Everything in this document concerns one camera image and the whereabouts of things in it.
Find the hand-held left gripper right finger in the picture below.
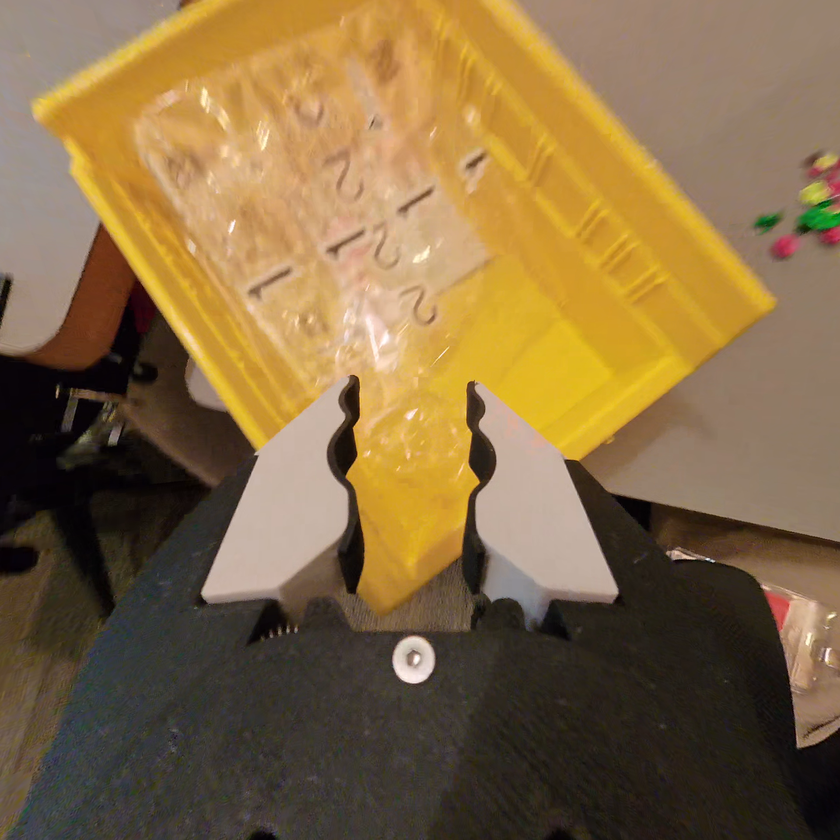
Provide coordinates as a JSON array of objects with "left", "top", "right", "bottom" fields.
[{"left": 461, "top": 381, "right": 622, "bottom": 630}]

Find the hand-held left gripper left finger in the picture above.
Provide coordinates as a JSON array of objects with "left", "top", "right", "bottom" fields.
[{"left": 200, "top": 375, "right": 366, "bottom": 606}]

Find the clear plastic bag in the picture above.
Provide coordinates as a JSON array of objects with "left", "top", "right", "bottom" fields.
[{"left": 357, "top": 387, "right": 476, "bottom": 500}]

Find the black office chair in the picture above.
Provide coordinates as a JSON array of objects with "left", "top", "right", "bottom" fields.
[{"left": 0, "top": 276, "right": 158, "bottom": 592}]

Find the clear bag with red contents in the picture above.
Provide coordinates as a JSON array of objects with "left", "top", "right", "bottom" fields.
[{"left": 666, "top": 548, "right": 840, "bottom": 749}]

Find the yellow plastic bin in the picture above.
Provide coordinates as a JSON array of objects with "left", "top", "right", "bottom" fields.
[{"left": 33, "top": 0, "right": 778, "bottom": 618}]

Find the heap of clear plastic bags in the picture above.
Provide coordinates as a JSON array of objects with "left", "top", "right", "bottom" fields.
[{"left": 134, "top": 13, "right": 493, "bottom": 395}]

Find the cluster of red green pieces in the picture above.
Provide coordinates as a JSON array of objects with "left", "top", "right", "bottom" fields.
[{"left": 753, "top": 150, "right": 840, "bottom": 260}]

